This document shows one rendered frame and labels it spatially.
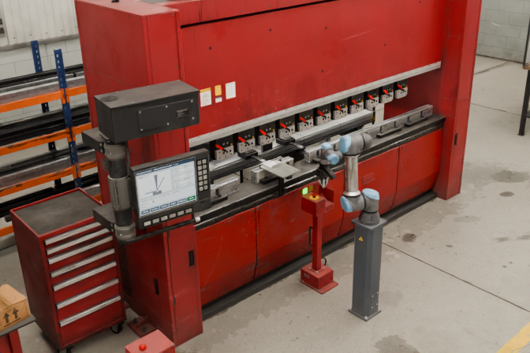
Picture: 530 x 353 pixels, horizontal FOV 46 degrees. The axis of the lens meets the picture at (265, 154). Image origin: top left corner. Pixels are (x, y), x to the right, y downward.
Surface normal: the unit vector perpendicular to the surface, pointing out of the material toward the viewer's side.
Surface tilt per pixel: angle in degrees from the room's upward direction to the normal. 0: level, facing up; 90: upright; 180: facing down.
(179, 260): 90
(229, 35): 90
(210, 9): 90
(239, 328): 0
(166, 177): 90
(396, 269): 0
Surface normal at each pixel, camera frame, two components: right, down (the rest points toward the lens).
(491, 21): -0.74, 0.28
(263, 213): 0.65, 0.29
